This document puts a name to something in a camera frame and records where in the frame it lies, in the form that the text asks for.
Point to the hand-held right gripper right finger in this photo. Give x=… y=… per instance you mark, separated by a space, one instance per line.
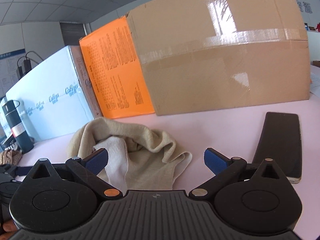
x=215 y=161

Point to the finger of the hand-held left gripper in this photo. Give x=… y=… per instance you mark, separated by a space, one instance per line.
x=23 y=170

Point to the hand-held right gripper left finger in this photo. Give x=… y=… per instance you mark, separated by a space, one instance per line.
x=96 y=161

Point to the beige knit garment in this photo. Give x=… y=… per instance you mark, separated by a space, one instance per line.
x=150 y=165

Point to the person's left hand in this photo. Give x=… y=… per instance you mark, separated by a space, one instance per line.
x=10 y=226

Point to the brown knit cloth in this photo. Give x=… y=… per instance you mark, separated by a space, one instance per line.
x=10 y=157

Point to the dark thermos bottle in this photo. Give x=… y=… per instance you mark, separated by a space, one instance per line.
x=17 y=130

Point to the small light blue box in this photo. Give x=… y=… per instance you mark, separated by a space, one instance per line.
x=3 y=120

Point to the black smartphone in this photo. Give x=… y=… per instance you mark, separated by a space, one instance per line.
x=280 y=142

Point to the orange printed box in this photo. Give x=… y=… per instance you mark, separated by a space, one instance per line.
x=112 y=80

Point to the large light blue box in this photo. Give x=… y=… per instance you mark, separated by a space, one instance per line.
x=50 y=85

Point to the large brown cardboard box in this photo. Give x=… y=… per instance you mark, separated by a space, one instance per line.
x=212 y=67

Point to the white paper sheets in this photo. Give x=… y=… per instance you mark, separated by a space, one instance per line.
x=315 y=85

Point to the dark door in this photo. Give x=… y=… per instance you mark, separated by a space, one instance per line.
x=71 y=33

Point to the wall poster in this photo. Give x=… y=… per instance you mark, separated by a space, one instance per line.
x=10 y=70

